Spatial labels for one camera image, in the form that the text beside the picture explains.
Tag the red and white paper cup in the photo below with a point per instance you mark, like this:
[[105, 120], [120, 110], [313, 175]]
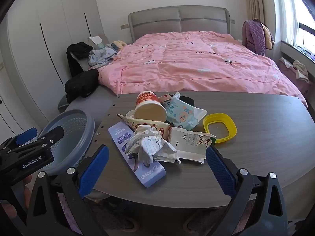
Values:
[[147, 100]]

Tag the white wardrobe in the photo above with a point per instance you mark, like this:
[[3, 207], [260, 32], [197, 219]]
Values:
[[56, 17]]

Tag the window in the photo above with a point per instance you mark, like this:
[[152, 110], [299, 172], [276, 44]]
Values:
[[305, 22]]

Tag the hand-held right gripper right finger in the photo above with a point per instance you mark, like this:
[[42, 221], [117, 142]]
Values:
[[220, 172]]

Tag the black bundled clothing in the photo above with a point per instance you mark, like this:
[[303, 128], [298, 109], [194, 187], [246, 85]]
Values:
[[81, 83]]

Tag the white paper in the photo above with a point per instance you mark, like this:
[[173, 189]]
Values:
[[150, 145]]

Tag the beige curtain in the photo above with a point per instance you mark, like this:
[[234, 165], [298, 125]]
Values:
[[253, 0]]

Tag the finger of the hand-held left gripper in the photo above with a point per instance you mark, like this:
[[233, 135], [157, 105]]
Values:
[[53, 134], [25, 135]]

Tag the wall switch plate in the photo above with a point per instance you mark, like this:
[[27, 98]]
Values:
[[124, 26]]

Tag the black draped clothing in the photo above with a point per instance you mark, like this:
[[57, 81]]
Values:
[[78, 49]]

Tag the cream cartoon snack wrapper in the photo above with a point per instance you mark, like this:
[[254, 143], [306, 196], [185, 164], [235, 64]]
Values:
[[140, 123]]

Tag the yellow plush toy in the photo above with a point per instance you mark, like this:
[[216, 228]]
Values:
[[119, 44]]

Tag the pink printed duvet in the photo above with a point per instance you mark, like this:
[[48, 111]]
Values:
[[192, 64]]

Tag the purple quilted jacket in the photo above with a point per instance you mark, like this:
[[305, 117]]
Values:
[[256, 36]]

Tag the grey padded headboard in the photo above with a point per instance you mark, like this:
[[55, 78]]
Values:
[[157, 22]]

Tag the white folded cloth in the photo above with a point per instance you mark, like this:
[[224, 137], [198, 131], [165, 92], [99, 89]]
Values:
[[94, 39]]

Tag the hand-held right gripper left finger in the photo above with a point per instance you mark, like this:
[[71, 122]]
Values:
[[94, 169]]

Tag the cream crumpled cloth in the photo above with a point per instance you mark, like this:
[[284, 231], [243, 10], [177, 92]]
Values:
[[301, 70]]

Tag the person's left hand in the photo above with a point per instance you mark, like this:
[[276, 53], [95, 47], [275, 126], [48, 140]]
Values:
[[27, 181]]

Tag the purple cardboard box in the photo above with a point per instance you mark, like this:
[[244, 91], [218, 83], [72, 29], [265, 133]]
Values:
[[150, 174]]

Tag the blue-grey perforated plastic basket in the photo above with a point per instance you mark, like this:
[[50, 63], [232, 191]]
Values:
[[71, 137]]

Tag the white and red flattened carton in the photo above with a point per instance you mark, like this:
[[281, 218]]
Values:
[[164, 97]]

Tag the white and green milk carton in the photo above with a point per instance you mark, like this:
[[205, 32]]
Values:
[[187, 147]]

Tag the light blue wet wipes packet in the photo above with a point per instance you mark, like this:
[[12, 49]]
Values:
[[182, 114]]

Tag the black flat object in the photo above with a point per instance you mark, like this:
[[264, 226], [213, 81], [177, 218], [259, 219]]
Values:
[[188, 100]]

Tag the small white round lid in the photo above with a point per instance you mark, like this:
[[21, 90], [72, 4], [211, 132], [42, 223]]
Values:
[[129, 114]]

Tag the purple rug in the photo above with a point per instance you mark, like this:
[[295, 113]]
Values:
[[71, 213]]

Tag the light blue crumpled clothing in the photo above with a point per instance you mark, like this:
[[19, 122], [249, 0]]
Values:
[[101, 56]]

